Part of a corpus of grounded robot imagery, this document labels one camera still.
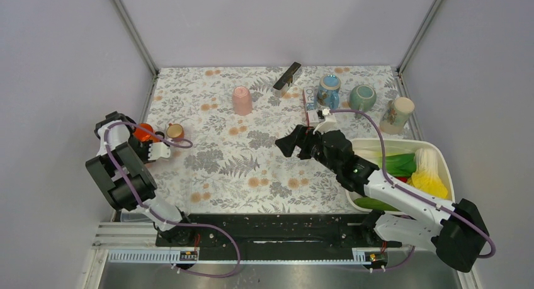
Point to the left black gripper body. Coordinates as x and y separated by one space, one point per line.
141 147

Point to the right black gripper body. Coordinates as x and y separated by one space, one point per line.
317 150

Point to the large orange mug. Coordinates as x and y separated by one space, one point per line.
146 133

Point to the small orange mug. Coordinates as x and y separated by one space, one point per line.
175 131

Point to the blue butterfly mug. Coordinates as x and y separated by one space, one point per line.
328 92

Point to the green glazed mug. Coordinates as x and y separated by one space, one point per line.
362 98

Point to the light pink cup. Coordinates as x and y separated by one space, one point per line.
242 101

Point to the cream painted mug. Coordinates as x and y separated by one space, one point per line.
396 115

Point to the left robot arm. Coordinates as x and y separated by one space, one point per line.
120 172

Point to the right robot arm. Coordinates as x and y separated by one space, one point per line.
455 232

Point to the white red toothpaste box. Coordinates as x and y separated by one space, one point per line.
310 107

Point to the green cucumber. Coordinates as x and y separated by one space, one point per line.
373 204

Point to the floral tablecloth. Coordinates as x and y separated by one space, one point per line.
234 165

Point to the green bok choy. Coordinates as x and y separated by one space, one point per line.
397 165

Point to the red chili pepper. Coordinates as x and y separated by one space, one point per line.
402 179

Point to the yellow napa cabbage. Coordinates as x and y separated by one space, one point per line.
426 177

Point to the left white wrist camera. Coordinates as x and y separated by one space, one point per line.
158 150

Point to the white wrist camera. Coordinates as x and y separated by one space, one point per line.
327 121
158 150

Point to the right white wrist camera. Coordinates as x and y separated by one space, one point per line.
327 121

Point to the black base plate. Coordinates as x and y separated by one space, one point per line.
273 232

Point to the white slotted cable duct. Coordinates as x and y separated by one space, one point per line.
258 256

